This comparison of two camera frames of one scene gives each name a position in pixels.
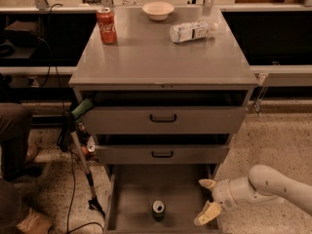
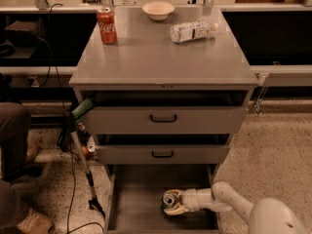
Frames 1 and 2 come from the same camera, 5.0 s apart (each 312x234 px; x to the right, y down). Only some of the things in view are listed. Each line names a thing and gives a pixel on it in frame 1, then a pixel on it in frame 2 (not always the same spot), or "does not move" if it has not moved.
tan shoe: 35,223 does not move
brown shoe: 32,149 does not move
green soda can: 158,211 → 169,200
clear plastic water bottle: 191,30 does not move
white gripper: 224,191 → 191,200
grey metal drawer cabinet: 169,87 does not move
